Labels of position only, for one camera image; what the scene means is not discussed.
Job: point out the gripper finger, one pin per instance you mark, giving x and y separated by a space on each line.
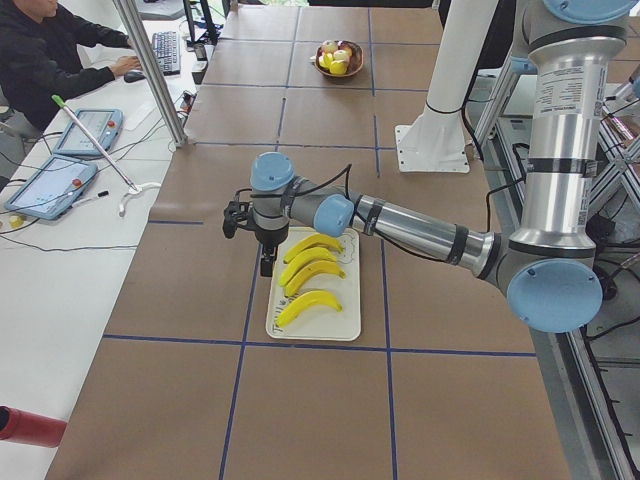
270 250
266 265

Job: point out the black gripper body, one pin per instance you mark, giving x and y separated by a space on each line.
270 242

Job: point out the yellow banana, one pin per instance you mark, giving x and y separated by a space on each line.
294 280
314 240
304 302
307 256

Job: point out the brown wicker basket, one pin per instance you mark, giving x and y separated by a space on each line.
338 58

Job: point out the white bear tray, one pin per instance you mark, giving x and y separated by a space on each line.
321 322

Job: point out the yellow star fruit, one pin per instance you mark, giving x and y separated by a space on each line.
324 61

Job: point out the green white apple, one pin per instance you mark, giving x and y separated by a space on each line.
329 46

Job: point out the far teach pendant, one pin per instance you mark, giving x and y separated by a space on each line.
104 124

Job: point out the teach pendant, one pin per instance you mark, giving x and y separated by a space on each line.
104 124
53 188

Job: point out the computer mouse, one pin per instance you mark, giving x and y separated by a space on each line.
133 76

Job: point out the black keyboard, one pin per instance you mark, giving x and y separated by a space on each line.
167 50

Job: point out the near teach pendant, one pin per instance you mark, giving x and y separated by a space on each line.
53 188

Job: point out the metal rod green tip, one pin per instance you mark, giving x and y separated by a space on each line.
135 189

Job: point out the person in black hoodie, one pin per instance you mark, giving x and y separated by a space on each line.
39 57

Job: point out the red cylinder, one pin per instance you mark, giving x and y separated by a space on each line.
23 427

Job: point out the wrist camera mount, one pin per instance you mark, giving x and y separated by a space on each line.
237 215

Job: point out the aluminium frame post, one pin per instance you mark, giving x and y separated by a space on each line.
166 90

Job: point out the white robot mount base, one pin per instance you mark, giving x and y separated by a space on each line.
435 141

